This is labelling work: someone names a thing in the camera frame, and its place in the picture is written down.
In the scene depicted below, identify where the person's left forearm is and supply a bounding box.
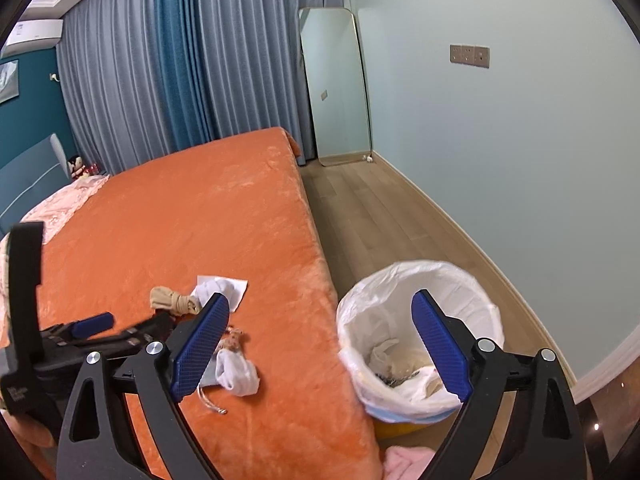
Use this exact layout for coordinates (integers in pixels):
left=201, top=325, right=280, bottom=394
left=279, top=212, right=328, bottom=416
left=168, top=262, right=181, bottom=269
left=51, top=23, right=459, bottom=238
left=0, top=400, right=57, bottom=480

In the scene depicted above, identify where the pink bedding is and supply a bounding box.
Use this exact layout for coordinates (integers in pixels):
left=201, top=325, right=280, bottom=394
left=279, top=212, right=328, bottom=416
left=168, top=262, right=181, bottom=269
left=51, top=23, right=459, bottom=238
left=0, top=174, right=110, bottom=311

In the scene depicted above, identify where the standing floor mirror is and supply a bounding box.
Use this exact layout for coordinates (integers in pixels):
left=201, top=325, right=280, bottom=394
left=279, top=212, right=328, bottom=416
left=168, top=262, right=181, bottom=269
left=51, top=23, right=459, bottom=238
left=298, top=7, right=374, bottom=168

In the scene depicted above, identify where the beige knotted stocking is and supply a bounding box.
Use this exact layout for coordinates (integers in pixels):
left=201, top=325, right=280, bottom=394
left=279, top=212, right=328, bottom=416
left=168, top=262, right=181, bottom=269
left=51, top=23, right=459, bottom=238
left=150, top=285, right=203, bottom=319

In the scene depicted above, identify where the white paper sheet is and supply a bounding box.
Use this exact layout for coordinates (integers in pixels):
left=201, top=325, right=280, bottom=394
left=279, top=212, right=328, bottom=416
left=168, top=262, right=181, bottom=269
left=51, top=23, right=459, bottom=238
left=196, top=275, right=249, bottom=312

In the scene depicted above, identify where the blue padded headboard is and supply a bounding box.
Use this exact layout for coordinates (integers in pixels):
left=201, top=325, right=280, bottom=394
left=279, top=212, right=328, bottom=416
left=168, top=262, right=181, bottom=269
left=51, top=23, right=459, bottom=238
left=0, top=132, right=71, bottom=235

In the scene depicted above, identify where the small doll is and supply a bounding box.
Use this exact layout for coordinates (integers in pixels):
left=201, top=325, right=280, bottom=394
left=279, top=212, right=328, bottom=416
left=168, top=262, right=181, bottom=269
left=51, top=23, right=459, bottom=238
left=67, top=154, right=94, bottom=181

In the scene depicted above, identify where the white air conditioner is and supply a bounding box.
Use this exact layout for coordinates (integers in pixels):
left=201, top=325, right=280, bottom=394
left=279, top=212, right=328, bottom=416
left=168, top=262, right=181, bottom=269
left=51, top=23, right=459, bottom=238
left=2, top=19, right=64, bottom=54

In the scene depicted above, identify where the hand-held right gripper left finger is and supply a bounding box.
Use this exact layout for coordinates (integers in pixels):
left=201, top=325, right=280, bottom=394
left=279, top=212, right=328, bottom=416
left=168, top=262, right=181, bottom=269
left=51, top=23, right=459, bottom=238
left=56, top=291, right=232, bottom=480

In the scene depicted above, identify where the pink fleece garment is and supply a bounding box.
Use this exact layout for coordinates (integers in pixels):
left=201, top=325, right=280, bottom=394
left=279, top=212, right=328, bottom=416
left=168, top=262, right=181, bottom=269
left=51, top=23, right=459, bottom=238
left=383, top=447, right=442, bottom=480

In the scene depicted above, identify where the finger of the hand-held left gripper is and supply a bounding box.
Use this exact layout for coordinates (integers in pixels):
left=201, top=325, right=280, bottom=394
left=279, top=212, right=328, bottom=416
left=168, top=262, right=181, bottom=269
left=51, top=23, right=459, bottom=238
left=111, top=312, right=178, bottom=356
left=42, top=311, right=115, bottom=348

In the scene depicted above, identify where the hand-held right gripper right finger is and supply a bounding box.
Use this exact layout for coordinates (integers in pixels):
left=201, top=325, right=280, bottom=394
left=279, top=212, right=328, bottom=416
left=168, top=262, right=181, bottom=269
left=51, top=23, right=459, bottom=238
left=411, top=289, right=587, bottom=480

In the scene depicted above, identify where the white tissue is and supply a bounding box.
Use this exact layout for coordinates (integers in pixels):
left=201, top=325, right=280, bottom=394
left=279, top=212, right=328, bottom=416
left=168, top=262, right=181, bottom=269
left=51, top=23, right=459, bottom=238
left=192, top=280, right=241, bottom=314

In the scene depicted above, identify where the small printed cloth pouch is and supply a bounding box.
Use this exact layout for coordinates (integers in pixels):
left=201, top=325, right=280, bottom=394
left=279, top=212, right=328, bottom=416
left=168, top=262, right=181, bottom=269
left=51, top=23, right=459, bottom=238
left=224, top=326, right=249, bottom=357

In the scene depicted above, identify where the grey curtain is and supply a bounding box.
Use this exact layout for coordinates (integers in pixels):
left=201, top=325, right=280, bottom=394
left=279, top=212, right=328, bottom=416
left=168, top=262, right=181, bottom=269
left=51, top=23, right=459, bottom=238
left=54, top=0, right=176, bottom=177
left=186, top=0, right=346, bottom=166

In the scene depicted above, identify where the crumpled paper and plastic heap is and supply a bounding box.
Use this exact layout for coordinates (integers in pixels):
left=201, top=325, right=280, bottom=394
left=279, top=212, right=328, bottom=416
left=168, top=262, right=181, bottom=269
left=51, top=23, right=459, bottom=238
left=369, top=339, right=451, bottom=397

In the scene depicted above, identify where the yellow waste bin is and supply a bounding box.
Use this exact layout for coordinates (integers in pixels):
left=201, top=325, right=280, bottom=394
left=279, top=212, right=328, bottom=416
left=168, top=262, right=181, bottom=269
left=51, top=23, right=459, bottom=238
left=372, top=407, right=453, bottom=442

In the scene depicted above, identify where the orange plush blanket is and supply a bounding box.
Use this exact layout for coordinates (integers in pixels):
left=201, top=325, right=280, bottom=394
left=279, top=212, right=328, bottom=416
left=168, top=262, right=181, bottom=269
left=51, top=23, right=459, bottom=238
left=0, top=126, right=386, bottom=480

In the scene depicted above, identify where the white cloth with string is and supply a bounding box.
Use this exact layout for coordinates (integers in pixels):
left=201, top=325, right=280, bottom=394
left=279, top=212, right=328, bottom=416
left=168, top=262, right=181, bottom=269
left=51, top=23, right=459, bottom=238
left=215, top=347, right=261, bottom=397

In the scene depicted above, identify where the framed wall picture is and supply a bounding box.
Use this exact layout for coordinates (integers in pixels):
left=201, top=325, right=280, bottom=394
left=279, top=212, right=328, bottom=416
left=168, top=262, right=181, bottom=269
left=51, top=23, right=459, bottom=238
left=0, top=59, right=20, bottom=106

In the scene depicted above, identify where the blue curtain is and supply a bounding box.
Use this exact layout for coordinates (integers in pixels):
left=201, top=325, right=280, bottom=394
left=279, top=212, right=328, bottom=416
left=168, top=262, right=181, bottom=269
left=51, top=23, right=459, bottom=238
left=152, top=0, right=224, bottom=144

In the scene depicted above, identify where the white-lined trash bin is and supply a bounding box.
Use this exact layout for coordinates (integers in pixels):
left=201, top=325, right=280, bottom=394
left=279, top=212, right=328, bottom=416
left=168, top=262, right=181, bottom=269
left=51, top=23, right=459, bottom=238
left=336, top=259, right=504, bottom=423

